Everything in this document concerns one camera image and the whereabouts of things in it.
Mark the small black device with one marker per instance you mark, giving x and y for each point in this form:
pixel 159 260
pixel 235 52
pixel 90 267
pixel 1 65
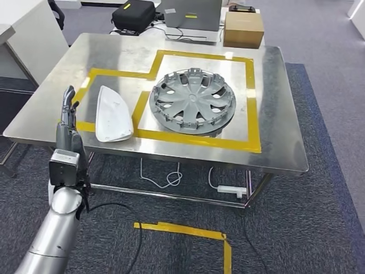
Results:
pixel 130 32

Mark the grey laptop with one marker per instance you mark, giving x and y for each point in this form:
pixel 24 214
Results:
pixel 194 15

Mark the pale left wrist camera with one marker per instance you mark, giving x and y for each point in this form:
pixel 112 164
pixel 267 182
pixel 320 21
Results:
pixel 62 168

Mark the white side table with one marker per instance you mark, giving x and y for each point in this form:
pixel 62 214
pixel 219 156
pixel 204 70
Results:
pixel 157 32

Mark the white power strip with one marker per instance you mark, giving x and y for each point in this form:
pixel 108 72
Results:
pixel 231 190

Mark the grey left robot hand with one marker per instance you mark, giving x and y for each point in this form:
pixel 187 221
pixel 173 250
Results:
pixel 67 136

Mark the yellow floor tape strip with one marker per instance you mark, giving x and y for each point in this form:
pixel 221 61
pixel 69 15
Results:
pixel 176 228

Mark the yellow table tape outline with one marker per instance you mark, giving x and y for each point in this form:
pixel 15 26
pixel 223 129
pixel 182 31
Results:
pixel 199 140

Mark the black office chair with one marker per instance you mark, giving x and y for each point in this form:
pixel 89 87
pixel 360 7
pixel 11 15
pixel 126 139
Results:
pixel 58 15

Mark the black carrying case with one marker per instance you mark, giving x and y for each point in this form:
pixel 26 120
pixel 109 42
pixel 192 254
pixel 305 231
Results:
pixel 133 17

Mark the white curved plastic part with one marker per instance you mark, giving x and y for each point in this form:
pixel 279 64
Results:
pixel 112 117

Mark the white office desk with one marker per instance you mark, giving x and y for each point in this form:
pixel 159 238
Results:
pixel 37 41

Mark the steel workbench table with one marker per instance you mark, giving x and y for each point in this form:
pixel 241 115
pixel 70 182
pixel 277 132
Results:
pixel 279 132

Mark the black tray device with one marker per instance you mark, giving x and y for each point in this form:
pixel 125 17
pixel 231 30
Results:
pixel 242 8

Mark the brown cardboard box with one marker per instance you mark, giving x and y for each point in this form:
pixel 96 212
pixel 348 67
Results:
pixel 243 28

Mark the grey wheel hubcap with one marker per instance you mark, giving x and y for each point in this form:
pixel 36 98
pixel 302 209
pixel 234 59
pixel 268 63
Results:
pixel 194 102

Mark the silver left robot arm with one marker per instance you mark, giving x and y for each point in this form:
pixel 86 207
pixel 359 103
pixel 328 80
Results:
pixel 56 230

